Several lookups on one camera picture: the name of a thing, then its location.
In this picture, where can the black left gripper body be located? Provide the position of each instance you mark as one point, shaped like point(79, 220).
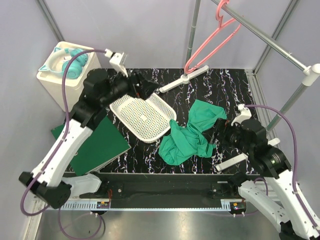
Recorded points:
point(135, 88)

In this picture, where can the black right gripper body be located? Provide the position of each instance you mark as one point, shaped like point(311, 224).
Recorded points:
point(230, 132)

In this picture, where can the green tank top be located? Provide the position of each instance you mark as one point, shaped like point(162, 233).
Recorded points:
point(185, 142)

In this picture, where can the pink plastic hanger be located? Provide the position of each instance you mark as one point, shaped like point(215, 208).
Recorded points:
point(221, 26)

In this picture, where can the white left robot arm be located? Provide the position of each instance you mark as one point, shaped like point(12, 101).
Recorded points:
point(47, 181)

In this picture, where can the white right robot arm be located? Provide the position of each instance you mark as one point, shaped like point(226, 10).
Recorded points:
point(289, 218)

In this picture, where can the white perforated plastic basket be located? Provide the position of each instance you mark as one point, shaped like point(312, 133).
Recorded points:
point(147, 119)

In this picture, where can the teal cat-ear headphones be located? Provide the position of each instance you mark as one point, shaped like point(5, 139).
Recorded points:
point(59, 59)

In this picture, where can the silver clothes rack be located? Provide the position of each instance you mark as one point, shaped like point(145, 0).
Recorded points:
point(311, 73)

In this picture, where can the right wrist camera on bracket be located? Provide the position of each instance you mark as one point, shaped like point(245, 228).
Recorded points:
point(244, 114)

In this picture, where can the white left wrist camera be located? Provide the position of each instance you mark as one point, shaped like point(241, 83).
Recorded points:
point(117, 61)

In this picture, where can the green ring binder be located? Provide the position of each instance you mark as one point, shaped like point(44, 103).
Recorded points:
point(92, 149)

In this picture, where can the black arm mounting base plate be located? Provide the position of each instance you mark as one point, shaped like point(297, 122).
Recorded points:
point(164, 191)

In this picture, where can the white slotted cable duct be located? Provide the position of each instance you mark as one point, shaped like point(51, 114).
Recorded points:
point(93, 205)

